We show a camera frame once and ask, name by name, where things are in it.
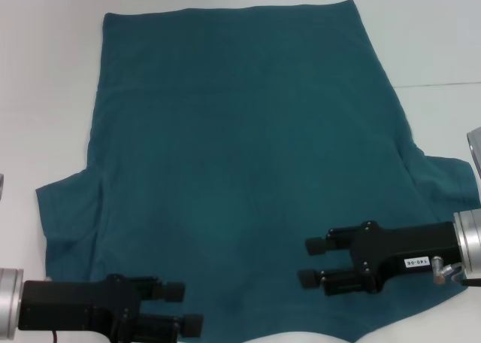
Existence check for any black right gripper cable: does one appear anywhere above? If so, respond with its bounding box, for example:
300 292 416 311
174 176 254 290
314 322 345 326
452 263 481 287

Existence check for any teal blue t-shirt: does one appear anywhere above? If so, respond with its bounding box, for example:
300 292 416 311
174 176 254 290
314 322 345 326
35 0 481 343

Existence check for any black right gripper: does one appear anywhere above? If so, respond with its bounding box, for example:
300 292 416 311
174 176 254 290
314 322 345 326
297 220 461 297

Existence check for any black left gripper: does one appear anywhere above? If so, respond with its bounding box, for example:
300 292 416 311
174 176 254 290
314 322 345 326
17 273 205 343

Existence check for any silver angled cable connector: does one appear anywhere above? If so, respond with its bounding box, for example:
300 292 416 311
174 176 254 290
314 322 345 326
431 256 467 286

